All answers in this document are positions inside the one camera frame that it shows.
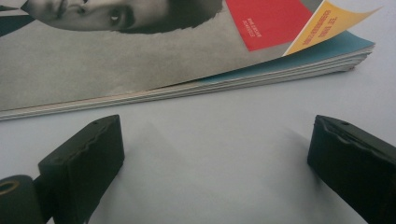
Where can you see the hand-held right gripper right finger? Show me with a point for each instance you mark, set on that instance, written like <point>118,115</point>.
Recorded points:
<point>355,165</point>

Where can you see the magazine with face cover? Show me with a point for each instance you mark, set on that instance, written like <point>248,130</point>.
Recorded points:
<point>124,65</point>

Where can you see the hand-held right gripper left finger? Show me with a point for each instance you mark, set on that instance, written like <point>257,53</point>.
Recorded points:
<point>84,161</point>

